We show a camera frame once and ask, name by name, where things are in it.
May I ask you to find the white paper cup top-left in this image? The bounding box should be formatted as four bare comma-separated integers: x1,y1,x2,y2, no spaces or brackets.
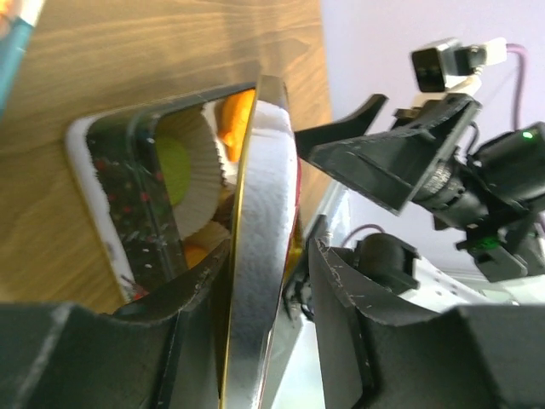
155,105,222,239

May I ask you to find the gold tin lid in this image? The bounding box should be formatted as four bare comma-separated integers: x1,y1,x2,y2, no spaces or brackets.
220,75,299,408

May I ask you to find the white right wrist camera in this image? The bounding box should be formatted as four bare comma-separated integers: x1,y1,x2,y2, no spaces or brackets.
410,37,508,107

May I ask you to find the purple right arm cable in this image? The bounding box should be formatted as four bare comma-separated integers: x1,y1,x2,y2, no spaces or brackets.
344,42,531,248

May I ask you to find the white paper cup top-right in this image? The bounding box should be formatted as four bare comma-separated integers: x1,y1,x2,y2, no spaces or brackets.
201,98,242,190

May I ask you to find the green round cookie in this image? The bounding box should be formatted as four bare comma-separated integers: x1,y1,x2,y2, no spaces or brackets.
156,137,191,205

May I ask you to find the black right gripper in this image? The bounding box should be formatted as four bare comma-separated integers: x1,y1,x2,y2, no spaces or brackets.
295,94,484,213

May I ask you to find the gold cookie tin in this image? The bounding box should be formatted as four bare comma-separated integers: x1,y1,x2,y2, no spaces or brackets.
66,83,254,302

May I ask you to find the white paper cup bottom-left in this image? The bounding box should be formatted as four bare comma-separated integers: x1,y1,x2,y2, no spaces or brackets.
183,221,231,253

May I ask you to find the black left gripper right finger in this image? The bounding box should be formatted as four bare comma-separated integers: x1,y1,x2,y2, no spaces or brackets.
309,240,544,408

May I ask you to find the orange dotted sandwich cookie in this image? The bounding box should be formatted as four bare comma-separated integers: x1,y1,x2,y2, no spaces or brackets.
184,244,209,268

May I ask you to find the orange fish cookie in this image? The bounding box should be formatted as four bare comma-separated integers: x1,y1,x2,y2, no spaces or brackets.
222,89,255,150

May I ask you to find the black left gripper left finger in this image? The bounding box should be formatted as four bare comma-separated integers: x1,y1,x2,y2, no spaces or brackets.
1,241,230,408

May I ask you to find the teal floral tray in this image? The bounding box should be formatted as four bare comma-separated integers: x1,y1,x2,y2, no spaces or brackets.
0,0,46,114

